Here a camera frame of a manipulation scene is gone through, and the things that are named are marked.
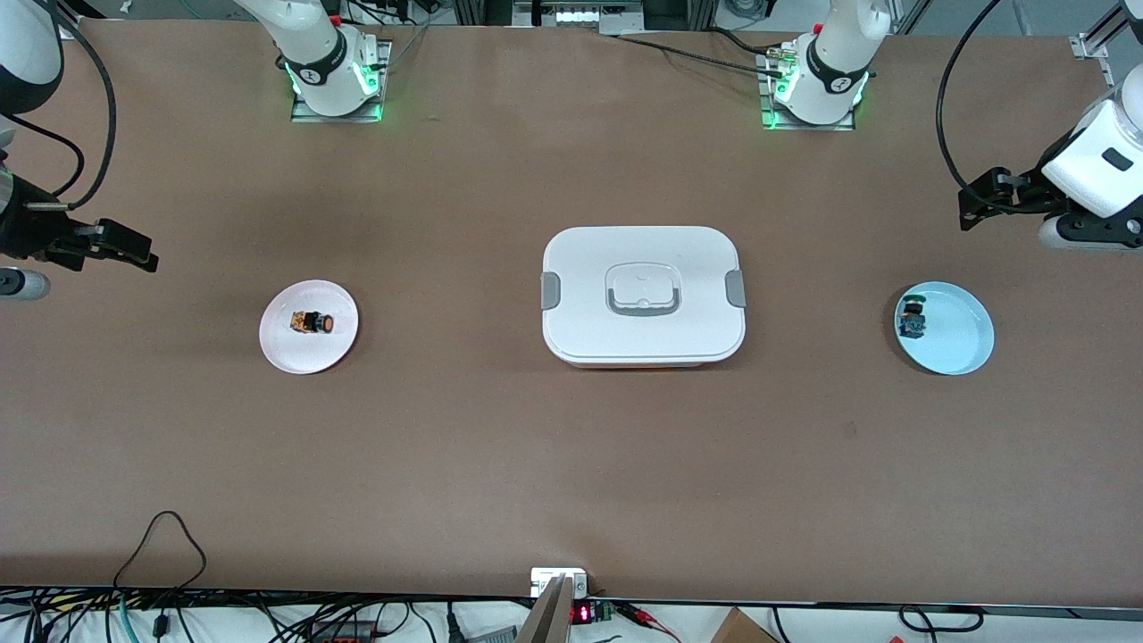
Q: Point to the grey lunch box latch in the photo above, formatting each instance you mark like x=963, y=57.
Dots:
x=550, y=291
x=736, y=288

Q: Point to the aluminium bar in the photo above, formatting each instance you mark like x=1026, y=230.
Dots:
x=549, y=621

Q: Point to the pink round plate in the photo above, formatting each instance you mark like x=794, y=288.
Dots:
x=308, y=353

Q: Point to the white power strip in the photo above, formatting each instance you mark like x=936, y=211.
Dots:
x=598, y=15

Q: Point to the orange push button switch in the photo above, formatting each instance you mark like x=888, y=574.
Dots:
x=312, y=322

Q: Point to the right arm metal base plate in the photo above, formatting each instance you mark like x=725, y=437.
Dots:
x=384, y=89

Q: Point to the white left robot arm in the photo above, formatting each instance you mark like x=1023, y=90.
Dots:
x=1098, y=179

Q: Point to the grey power adapter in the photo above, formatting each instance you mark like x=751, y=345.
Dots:
x=491, y=636

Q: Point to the red clip lead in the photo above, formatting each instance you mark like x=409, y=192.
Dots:
x=643, y=614

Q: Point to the aluminium frame structure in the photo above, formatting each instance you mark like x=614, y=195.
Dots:
x=482, y=11

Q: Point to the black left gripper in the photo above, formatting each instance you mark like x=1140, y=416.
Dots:
x=1029, y=191

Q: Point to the red digit display module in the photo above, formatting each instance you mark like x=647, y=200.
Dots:
x=582, y=613

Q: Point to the orange black device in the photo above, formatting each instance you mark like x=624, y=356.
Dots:
x=344, y=636

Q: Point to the light blue round plate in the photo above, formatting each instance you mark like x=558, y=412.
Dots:
x=960, y=335

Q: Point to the green terminal block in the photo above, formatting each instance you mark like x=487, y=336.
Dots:
x=604, y=611

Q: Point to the small white box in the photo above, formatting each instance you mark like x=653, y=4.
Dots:
x=546, y=580

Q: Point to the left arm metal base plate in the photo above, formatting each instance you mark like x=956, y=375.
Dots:
x=764, y=98

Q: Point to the brown cardboard piece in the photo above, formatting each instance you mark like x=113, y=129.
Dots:
x=741, y=630

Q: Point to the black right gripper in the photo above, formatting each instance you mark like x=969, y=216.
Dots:
x=27, y=234

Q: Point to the white lunch box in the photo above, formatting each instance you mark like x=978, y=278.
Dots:
x=643, y=344

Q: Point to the diagonal aluminium profile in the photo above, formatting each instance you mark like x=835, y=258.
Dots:
x=1091, y=43

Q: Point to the green push button switch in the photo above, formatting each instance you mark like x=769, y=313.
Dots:
x=913, y=321

